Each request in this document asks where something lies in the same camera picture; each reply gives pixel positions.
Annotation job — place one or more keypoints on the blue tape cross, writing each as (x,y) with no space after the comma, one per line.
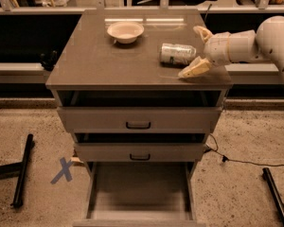
(64,172)

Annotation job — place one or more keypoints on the middle grey drawer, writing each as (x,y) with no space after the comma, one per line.
(140,147)

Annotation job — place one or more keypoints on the top grey drawer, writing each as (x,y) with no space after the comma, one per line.
(139,111)

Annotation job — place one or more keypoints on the white bowl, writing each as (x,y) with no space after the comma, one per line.
(125,32)

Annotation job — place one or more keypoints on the grey drawer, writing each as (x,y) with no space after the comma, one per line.
(139,111)
(140,147)
(139,194)

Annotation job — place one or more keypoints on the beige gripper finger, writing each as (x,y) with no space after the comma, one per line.
(197,67)
(204,33)

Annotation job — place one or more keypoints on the grey drawer cabinet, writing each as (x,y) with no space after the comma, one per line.
(94,61)

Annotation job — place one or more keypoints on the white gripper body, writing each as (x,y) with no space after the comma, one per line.
(217,49)

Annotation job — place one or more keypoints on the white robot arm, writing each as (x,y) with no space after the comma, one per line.
(265,44)

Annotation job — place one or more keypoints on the black clamp on rail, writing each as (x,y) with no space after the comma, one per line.
(48,61)

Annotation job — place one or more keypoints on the black stand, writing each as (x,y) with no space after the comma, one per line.
(279,204)
(18,170)

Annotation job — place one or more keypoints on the silver green 7up can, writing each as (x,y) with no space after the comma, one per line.
(177,54)

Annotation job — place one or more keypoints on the bottom grey drawer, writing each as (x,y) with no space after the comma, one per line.
(139,194)

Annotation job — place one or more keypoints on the black stand left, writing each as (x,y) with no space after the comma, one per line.
(18,170)

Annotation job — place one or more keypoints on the black stand right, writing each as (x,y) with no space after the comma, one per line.
(279,204)

